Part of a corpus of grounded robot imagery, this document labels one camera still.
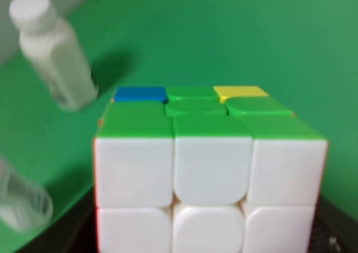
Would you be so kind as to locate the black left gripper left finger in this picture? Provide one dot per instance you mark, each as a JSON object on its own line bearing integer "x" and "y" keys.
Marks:
{"x": 60, "y": 234}

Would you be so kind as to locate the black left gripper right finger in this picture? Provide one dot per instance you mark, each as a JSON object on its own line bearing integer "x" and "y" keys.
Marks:
{"x": 333, "y": 230}

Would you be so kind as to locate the multicolour puzzle cube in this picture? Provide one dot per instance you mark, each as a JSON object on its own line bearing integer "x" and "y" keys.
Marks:
{"x": 204, "y": 169}

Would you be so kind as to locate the white bottle black cap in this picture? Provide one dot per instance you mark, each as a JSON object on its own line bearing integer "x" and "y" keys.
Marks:
{"x": 24, "y": 205}

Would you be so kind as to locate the green table cloth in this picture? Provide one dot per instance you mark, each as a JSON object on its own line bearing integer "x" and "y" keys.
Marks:
{"x": 302, "y": 52}

